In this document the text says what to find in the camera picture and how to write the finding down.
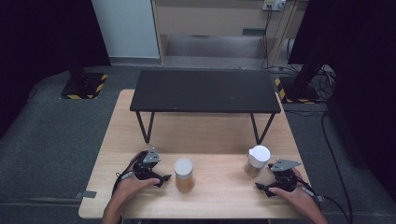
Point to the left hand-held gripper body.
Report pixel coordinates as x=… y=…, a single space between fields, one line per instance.
x=146 y=169

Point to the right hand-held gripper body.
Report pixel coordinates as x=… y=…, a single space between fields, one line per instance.
x=285 y=180

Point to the orange spice jar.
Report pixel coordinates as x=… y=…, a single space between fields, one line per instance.
x=184 y=177

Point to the brown spice jar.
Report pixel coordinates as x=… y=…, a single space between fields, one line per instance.
x=258 y=157

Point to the black shelf riser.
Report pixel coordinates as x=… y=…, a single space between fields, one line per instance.
x=205 y=90

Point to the person's right hand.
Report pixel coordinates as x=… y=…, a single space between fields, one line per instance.
x=297 y=197

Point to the person's left hand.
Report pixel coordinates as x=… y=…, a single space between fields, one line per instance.
x=130 y=189

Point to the grey tape strip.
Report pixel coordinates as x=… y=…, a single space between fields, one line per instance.
x=85 y=194

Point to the dark curtain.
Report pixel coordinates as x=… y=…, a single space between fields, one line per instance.
x=364 y=62
x=43 y=40

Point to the wooden cabinet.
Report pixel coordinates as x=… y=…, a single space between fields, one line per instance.
x=211 y=18

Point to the white power strip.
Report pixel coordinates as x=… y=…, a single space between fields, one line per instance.
x=274 y=4

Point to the white wall panel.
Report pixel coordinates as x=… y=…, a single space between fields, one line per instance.
x=127 y=28

